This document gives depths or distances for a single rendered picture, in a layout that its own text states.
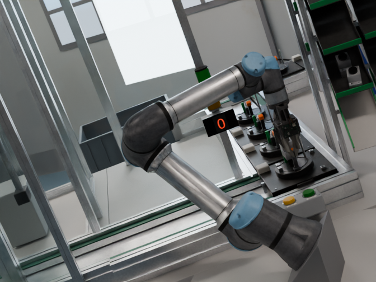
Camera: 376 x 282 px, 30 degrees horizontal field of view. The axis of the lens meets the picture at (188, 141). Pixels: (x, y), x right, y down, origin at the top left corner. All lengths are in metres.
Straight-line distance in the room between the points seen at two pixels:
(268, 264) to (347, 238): 0.26
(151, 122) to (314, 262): 0.60
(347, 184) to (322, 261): 0.57
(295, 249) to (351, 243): 0.32
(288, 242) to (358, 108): 0.78
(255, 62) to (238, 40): 3.68
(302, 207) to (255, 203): 0.41
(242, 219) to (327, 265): 0.26
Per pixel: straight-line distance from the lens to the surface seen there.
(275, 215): 1.97
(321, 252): 1.92
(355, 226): 2.32
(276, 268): 2.22
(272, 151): 2.73
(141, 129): 2.03
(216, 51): 5.90
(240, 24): 5.77
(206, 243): 2.40
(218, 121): 2.54
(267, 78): 2.29
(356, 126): 2.55
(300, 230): 1.96
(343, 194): 2.45
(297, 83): 3.72
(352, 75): 2.44
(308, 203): 2.34
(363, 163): 2.73
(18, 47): 2.51
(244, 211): 1.95
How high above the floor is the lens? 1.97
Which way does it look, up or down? 18 degrees down
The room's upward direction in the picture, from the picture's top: 20 degrees counter-clockwise
